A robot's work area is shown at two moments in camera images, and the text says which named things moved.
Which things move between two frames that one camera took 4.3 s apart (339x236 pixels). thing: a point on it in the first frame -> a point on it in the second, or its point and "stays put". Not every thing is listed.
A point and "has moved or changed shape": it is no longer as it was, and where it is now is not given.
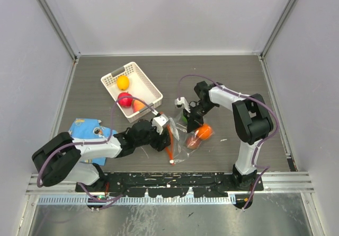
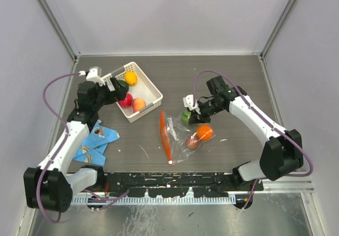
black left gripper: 159,143 -> 118,93
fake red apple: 125,102 stays put
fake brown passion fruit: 192,142 stays put
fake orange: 205,131 stays put
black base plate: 211,184 stays put
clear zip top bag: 179,143 has moved or changed shape
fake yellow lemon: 123,82 has moved or changed shape
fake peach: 137,106 stays put
